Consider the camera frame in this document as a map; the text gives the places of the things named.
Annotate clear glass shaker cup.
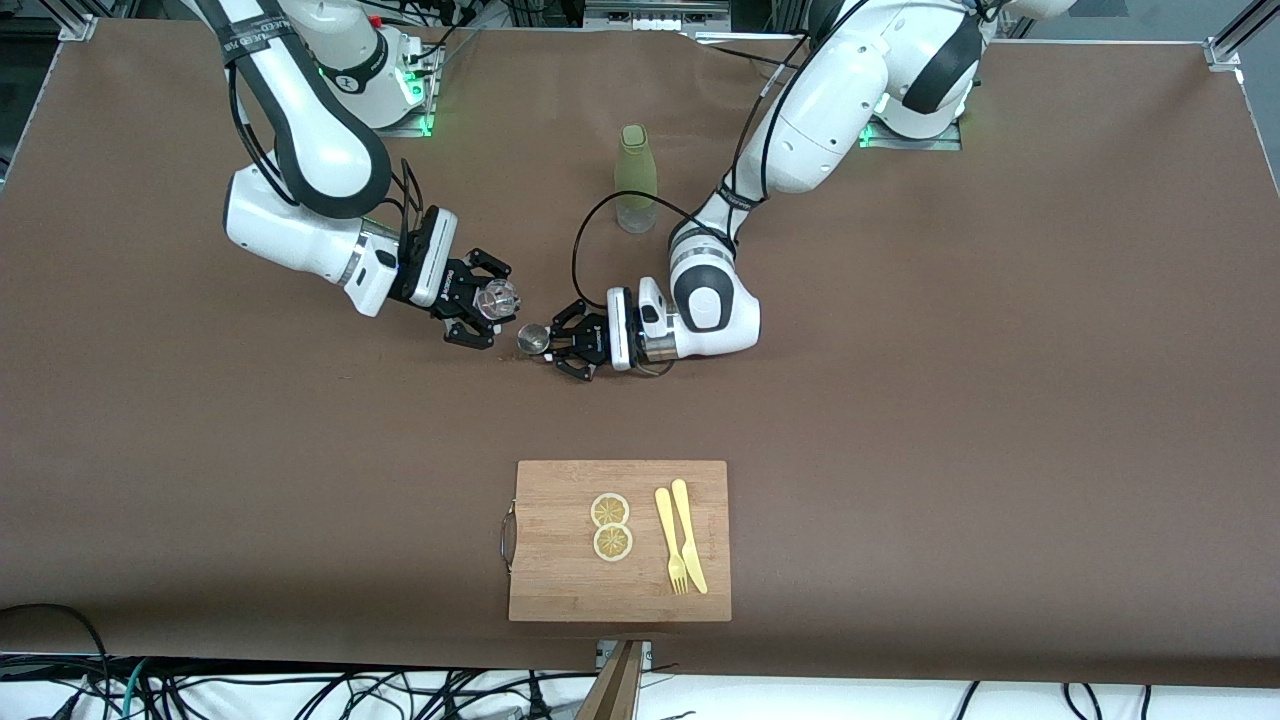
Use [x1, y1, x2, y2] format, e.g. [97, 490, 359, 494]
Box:
[476, 280, 522, 323]

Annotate green sleeved glass bottle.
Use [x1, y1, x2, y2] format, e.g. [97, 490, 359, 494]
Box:
[613, 123, 659, 235]

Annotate yellow plastic fork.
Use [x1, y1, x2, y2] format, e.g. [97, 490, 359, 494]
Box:
[654, 487, 690, 596]

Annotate yellow plastic knife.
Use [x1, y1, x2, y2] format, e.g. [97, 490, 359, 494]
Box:
[671, 479, 709, 595]

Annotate wooden cutting board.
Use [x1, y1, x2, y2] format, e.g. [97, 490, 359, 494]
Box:
[508, 460, 732, 623]

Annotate grey equipment rack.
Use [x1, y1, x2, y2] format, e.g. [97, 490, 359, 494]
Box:
[583, 0, 733, 33]

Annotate wooden beam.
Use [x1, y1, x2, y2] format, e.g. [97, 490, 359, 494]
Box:
[573, 641, 646, 720]

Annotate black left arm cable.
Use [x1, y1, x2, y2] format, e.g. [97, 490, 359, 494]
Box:
[571, 0, 881, 311]

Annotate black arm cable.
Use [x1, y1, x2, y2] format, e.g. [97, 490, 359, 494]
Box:
[226, 60, 426, 263]
[571, 0, 881, 311]

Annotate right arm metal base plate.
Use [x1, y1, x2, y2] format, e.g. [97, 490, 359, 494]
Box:
[375, 45, 442, 138]

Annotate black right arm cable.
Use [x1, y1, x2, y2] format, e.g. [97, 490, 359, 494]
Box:
[226, 60, 426, 263]

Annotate black cable on table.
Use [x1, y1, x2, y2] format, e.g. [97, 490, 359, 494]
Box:
[695, 35, 801, 73]

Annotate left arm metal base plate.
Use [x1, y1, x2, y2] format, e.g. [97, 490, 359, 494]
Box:
[860, 110, 966, 151]

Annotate aluminium frame profile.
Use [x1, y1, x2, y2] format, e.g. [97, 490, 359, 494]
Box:
[40, 0, 101, 43]
[1205, 0, 1280, 71]

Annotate teal floor cable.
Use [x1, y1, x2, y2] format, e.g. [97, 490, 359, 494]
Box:
[118, 658, 153, 720]

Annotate black looped floor cable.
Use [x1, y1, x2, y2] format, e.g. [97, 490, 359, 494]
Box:
[0, 603, 111, 701]

